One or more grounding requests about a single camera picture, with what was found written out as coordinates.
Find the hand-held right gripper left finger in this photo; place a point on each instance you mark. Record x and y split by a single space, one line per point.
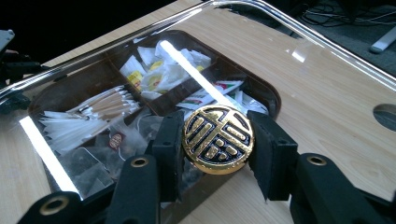
169 161

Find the pile of red-print white packets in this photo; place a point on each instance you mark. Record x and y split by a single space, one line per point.
205 95

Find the pile of yellow-label tea bags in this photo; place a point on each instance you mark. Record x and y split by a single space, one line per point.
162 74

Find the transparent lid with gold knob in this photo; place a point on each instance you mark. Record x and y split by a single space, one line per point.
218 140

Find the white metal stand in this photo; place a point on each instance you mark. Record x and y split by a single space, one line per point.
384 42

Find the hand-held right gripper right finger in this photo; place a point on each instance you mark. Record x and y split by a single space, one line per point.
274 161

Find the grey table grommet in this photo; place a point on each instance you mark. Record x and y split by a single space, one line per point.
387 118

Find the pile of white-brown stick packets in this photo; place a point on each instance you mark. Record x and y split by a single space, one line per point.
93 116

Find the dark brown compartment box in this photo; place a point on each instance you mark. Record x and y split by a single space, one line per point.
93 73

